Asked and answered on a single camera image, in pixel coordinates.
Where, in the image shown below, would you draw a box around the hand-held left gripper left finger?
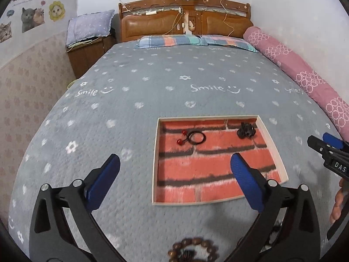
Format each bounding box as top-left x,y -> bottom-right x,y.
29,153 -> 126,262

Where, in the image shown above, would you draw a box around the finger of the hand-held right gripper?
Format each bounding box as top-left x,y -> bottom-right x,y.
322,133 -> 349,151
307,136 -> 331,156

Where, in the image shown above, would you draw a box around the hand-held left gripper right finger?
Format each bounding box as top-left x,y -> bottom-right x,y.
230,153 -> 321,262

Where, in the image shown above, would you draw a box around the brick-print cardboard tray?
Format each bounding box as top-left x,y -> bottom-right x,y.
152,115 -> 289,206

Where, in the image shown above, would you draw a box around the brown wooden bead bracelet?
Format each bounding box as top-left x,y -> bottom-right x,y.
168,237 -> 219,262

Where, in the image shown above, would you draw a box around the person's right hand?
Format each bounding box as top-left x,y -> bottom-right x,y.
329,179 -> 345,224

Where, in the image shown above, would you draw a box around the grey printed bedspread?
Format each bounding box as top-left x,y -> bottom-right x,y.
7,42 -> 349,262

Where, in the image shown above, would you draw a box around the black hair clip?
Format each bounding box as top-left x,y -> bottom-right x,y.
237,123 -> 256,139

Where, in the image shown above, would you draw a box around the pink patterned rolled quilt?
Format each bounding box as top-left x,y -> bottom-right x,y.
243,27 -> 349,140

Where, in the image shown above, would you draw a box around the wooden nightstand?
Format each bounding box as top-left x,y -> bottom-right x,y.
65,34 -> 118,79

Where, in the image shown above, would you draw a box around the plaid pillow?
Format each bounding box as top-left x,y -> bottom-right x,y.
135,34 -> 204,49
202,34 -> 259,53

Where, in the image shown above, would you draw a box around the purple dotted pillow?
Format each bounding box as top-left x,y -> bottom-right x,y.
66,9 -> 115,47

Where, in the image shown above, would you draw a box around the wooden bed headboard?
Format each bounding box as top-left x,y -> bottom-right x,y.
118,0 -> 254,43

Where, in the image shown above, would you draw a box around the yellow flower cat sticker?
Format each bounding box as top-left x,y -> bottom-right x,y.
49,1 -> 67,22

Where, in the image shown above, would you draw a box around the grey and brown cats sticker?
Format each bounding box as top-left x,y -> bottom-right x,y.
21,7 -> 45,33

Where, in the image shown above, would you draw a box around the black hair tie red beads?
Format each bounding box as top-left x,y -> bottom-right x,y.
177,130 -> 207,146

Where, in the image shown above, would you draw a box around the yellow cable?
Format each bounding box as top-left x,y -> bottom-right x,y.
222,0 -> 235,37

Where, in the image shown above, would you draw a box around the tabby cat wall sticker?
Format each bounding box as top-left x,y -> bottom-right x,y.
0,21 -> 13,43

